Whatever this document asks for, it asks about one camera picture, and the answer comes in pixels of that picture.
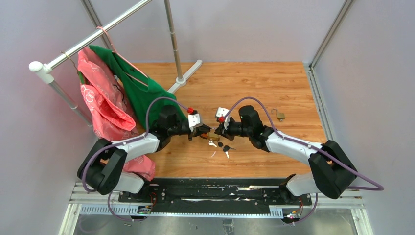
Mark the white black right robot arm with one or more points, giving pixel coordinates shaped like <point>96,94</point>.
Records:
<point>331,170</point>

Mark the green garment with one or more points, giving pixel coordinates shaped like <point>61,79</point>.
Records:
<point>140,90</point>

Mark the aluminium frame post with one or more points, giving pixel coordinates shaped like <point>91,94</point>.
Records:
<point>327,32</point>

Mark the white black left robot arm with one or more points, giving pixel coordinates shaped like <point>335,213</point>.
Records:
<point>102,169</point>

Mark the black-headed key bunch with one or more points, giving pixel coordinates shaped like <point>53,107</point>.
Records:
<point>225,149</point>

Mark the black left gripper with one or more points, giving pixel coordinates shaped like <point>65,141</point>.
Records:
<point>198,131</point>

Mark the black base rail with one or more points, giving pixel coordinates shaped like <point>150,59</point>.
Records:
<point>221,198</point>

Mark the large brass padlock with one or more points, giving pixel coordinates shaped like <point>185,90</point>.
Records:
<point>212,136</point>

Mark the small brass padlock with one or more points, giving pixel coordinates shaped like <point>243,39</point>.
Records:
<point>279,115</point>

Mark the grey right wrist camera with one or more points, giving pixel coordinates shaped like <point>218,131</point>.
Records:
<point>223,116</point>

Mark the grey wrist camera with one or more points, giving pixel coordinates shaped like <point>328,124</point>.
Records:
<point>194,121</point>
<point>223,116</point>

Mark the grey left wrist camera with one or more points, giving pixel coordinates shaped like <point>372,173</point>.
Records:
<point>194,121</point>

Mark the pink patterned garment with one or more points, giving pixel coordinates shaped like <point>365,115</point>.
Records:
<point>113,117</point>

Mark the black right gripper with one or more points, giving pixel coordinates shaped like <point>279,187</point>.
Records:
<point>227,133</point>

